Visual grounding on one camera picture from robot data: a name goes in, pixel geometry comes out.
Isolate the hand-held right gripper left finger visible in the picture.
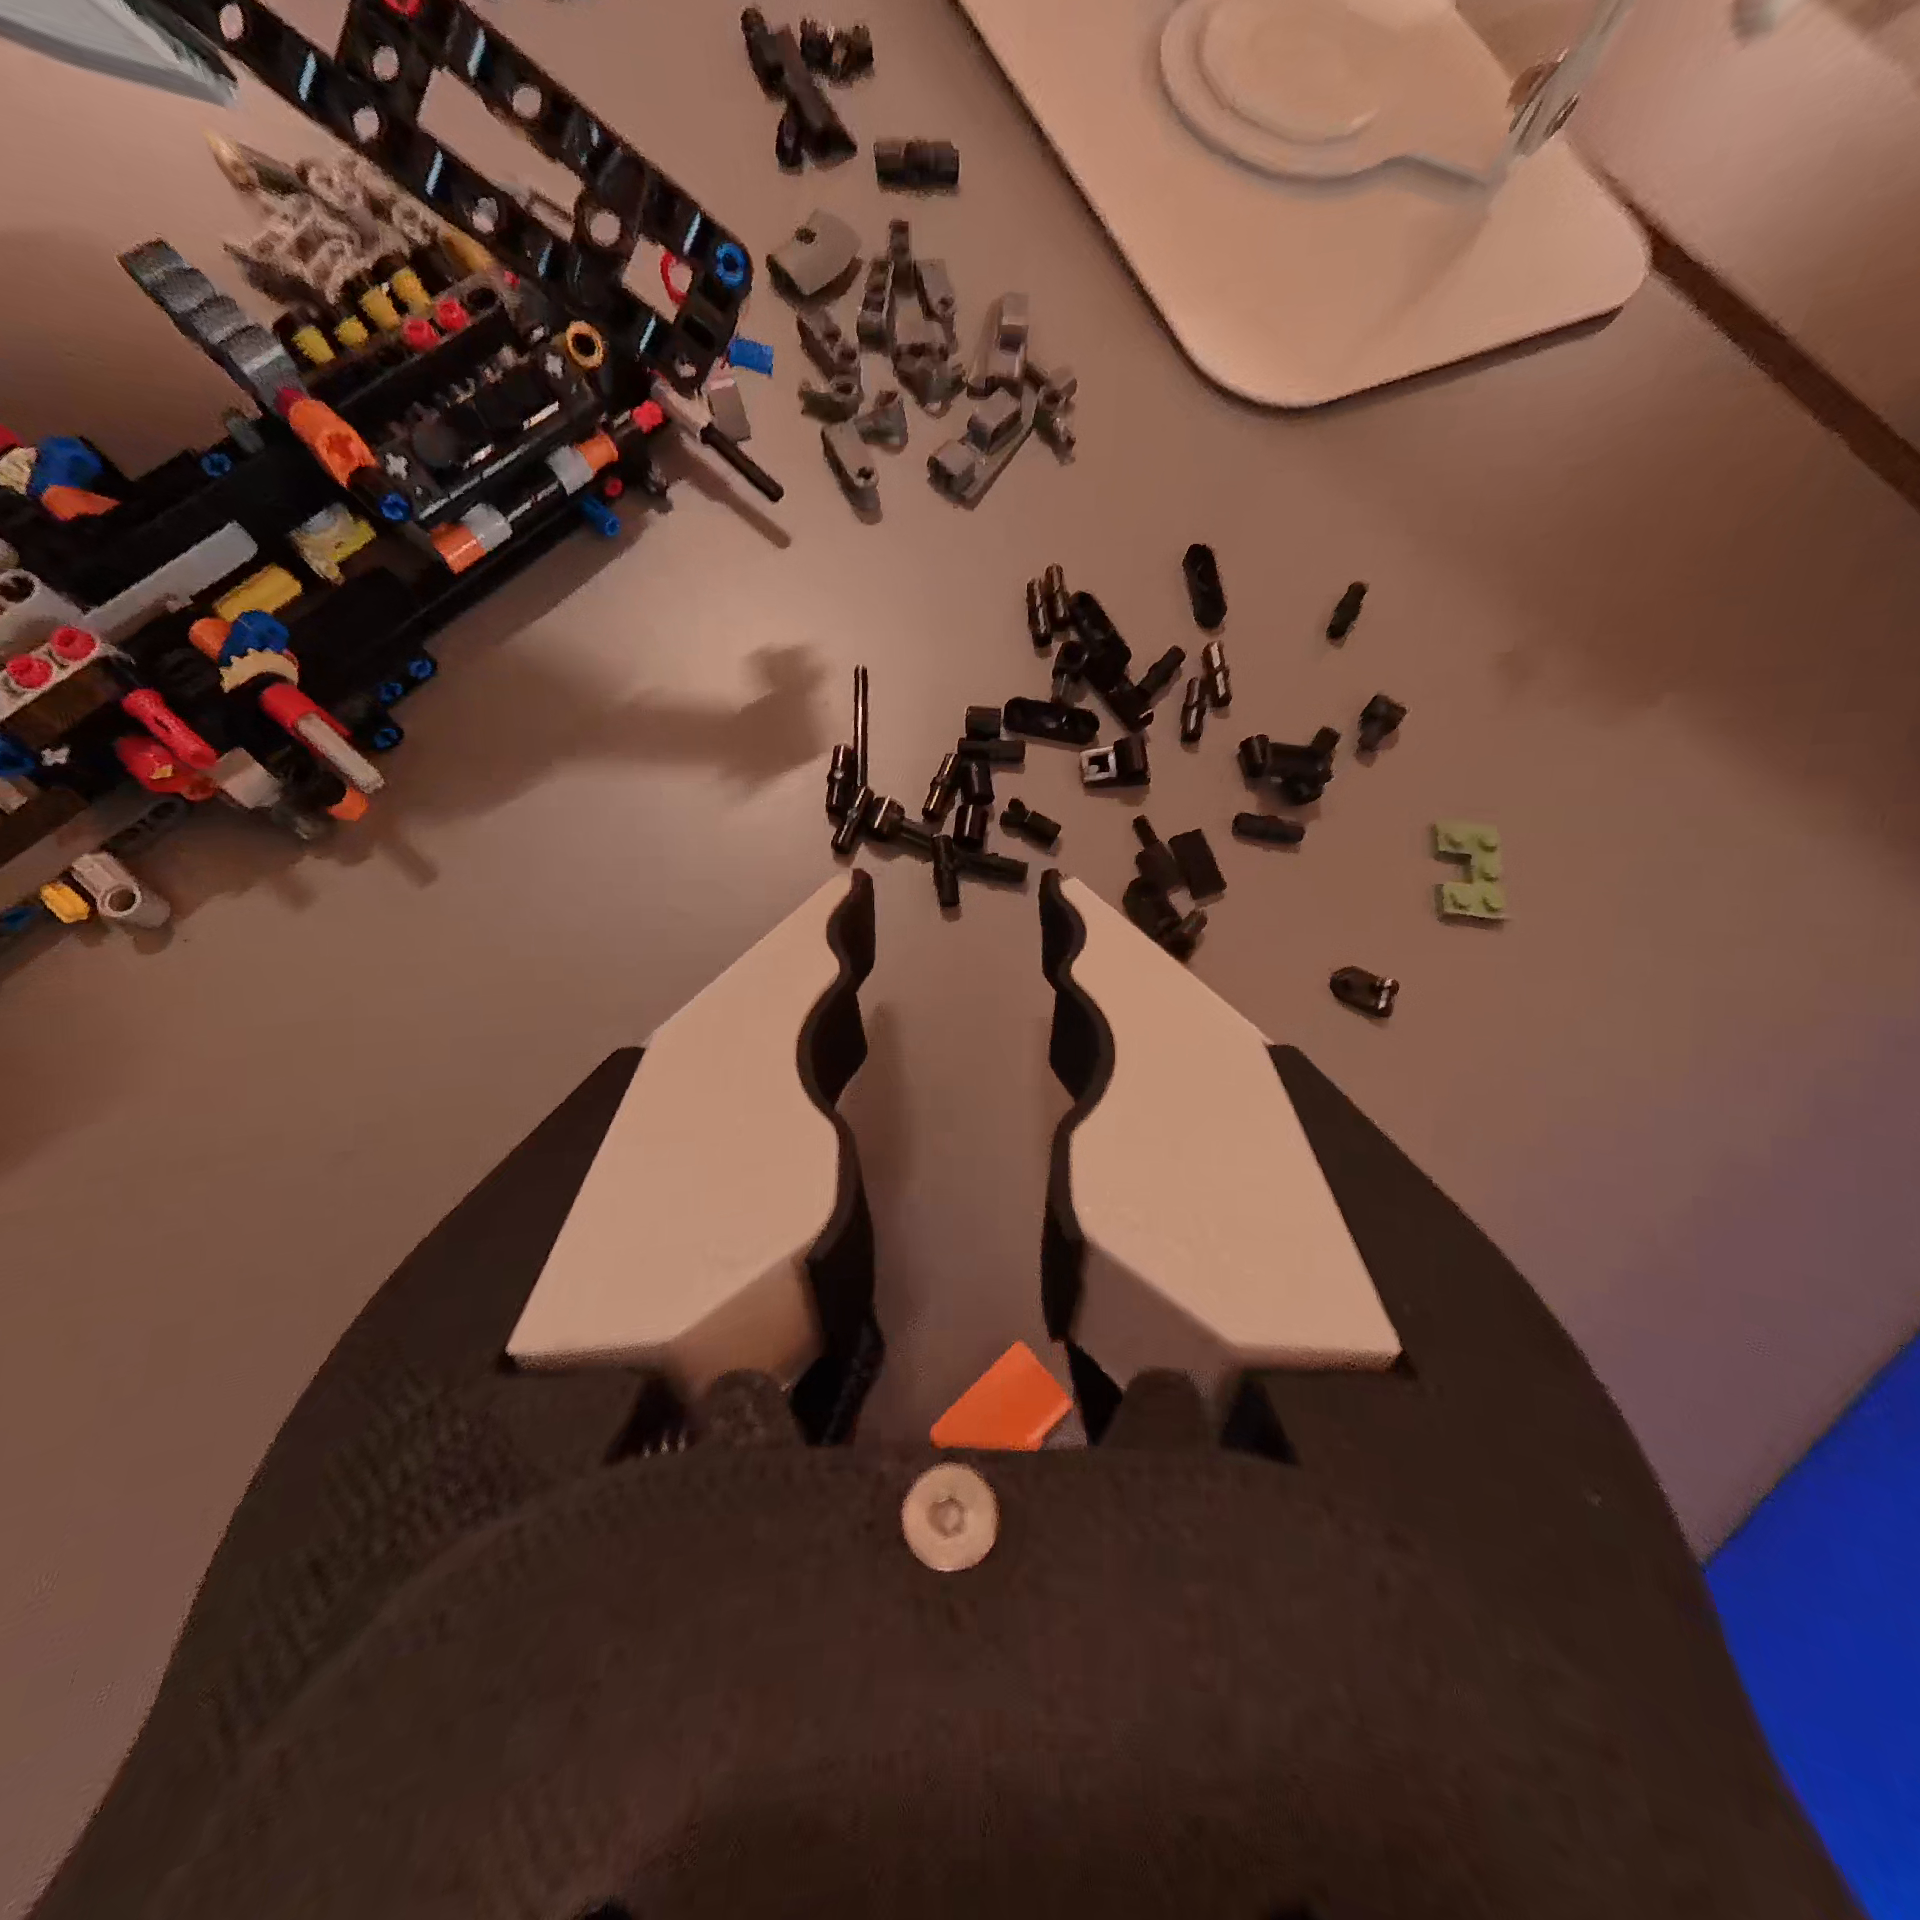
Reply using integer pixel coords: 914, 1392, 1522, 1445
501, 868, 887, 1446

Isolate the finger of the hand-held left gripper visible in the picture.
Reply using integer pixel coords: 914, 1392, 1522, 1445
0, 0, 242, 107

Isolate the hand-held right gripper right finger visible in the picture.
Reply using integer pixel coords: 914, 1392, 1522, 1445
1038, 868, 1407, 1445

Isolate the black lego frame assembly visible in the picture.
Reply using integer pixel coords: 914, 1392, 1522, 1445
156, 0, 781, 389

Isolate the pile of black lego pieces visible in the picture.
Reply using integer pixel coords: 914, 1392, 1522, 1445
823, 541, 1409, 965

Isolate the orange lego panel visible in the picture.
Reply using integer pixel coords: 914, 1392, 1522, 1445
930, 1340, 1078, 1453

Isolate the multicoloured lego chassis model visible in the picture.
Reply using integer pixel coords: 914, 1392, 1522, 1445
0, 142, 790, 973

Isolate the pile of grey lego pieces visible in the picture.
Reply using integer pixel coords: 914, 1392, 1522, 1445
768, 209, 1082, 518

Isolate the blue object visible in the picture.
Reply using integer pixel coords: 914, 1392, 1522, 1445
1701, 1335, 1920, 1920

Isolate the white desk stand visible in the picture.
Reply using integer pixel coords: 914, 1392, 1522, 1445
960, 0, 1652, 413

